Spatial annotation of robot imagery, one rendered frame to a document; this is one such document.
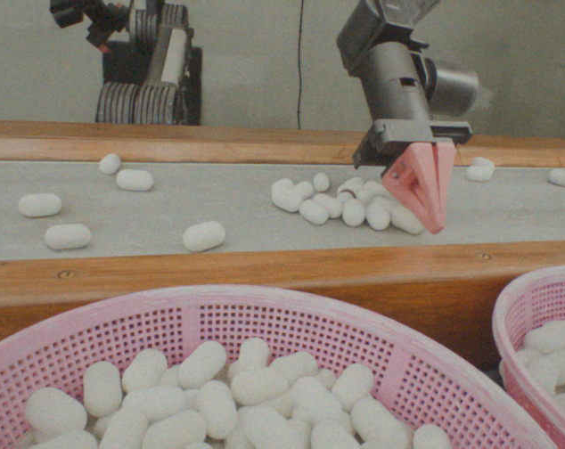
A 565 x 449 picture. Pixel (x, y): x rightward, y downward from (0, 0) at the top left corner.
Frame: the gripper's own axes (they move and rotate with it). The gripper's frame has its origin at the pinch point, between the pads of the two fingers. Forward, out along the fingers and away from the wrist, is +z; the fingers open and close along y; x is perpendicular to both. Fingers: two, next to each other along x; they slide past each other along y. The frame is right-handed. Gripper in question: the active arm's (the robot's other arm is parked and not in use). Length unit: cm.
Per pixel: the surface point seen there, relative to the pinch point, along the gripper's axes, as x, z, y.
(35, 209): 6.5, -5.7, -34.4
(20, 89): 159, -152, -70
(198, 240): 0.7, 0.5, -21.5
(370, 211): 3.5, -3.2, -4.2
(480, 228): 3.9, -1.2, 8.1
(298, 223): 5.7, -3.3, -10.9
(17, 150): 18.5, -20.3, -38.8
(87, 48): 144, -163, -41
